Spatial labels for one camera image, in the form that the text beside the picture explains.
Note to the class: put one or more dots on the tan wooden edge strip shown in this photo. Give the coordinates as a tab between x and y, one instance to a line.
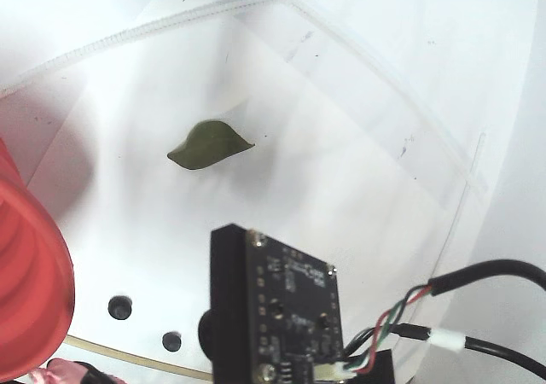
128	355

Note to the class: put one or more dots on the dark blueberry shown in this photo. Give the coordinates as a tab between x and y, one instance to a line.
171	340
119	306

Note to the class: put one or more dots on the red collapsible ribbed cup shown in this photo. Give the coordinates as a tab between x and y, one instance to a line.
30	264

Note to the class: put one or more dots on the black fisheye camera module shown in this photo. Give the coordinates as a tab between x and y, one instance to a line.
290	307

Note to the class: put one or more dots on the dark green curled leaf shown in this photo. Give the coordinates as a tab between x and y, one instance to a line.
209	145

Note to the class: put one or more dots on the pink padded gripper finger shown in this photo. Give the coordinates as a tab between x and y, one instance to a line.
64	370
115	379

